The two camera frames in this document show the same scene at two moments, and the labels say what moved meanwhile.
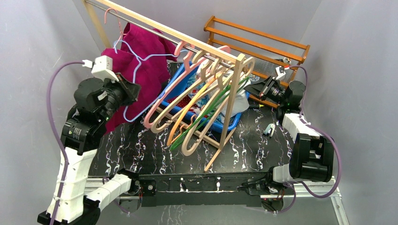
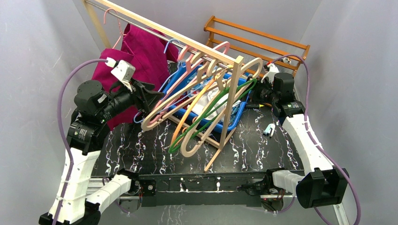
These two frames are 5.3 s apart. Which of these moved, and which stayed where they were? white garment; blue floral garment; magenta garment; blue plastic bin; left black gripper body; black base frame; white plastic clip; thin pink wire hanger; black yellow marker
Moved: left black gripper body; white garment
Stayed: blue plastic bin; magenta garment; black base frame; black yellow marker; blue floral garment; thin pink wire hanger; white plastic clip
